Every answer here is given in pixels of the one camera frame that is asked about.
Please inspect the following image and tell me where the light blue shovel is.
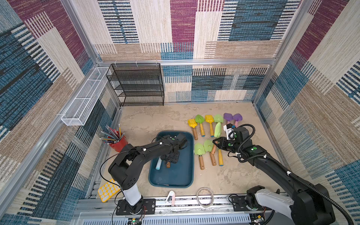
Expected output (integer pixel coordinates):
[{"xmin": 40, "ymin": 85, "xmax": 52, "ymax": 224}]
[{"xmin": 155, "ymin": 157, "xmax": 162, "ymax": 171}]

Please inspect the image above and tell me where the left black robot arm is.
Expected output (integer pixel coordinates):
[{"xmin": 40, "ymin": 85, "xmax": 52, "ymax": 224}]
[{"xmin": 108, "ymin": 134, "xmax": 188, "ymax": 208}]

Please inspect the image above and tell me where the white wire mesh basket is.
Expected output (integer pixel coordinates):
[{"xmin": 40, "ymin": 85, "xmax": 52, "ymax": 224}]
[{"xmin": 61, "ymin": 67, "xmax": 109, "ymax": 126}]

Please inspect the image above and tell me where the black wire shelf rack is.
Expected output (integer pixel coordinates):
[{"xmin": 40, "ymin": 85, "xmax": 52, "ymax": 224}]
[{"xmin": 107, "ymin": 63, "xmax": 165, "ymax": 107}]

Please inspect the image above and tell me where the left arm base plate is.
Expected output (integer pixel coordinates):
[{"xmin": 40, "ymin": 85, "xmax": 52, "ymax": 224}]
[{"xmin": 115, "ymin": 198, "xmax": 156, "ymax": 216}]

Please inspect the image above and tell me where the purple shovel long pink handle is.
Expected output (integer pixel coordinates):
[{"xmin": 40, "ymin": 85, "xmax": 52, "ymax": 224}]
[{"xmin": 223, "ymin": 113, "xmax": 233, "ymax": 124}]

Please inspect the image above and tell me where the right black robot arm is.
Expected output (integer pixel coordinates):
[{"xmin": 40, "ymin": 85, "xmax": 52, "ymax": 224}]
[{"xmin": 213, "ymin": 124, "xmax": 354, "ymax": 225}]

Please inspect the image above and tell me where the bright green shovel yellow handle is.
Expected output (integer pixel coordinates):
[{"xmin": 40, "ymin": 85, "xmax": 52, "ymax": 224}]
[{"xmin": 218, "ymin": 149, "xmax": 224, "ymax": 167}]

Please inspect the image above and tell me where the red pencil cup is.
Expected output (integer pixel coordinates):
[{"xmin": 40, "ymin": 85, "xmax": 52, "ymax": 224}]
[{"xmin": 109, "ymin": 136, "xmax": 128, "ymax": 152}]

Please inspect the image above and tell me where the teal plastic storage box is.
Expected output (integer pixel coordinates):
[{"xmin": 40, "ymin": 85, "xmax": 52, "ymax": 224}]
[{"xmin": 148, "ymin": 132, "xmax": 194, "ymax": 188}]

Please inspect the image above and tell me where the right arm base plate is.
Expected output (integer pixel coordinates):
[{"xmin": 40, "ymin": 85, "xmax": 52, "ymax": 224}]
[{"xmin": 232, "ymin": 195, "xmax": 273, "ymax": 212}]

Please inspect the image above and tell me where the pink white small device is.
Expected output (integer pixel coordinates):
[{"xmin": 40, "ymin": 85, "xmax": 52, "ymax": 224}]
[{"xmin": 165, "ymin": 190, "xmax": 176, "ymax": 207}]

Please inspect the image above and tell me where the yellow shovel wooden handle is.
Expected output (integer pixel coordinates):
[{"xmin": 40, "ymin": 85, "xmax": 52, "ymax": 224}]
[{"xmin": 188, "ymin": 119, "xmax": 198, "ymax": 140}]

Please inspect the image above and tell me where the yellow measuring device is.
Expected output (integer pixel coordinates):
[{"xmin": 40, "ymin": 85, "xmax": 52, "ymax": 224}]
[{"xmin": 97, "ymin": 179, "xmax": 121, "ymax": 203}]

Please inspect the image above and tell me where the white cable coil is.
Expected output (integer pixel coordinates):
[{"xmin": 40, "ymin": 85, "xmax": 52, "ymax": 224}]
[{"xmin": 196, "ymin": 187, "xmax": 215, "ymax": 209}]

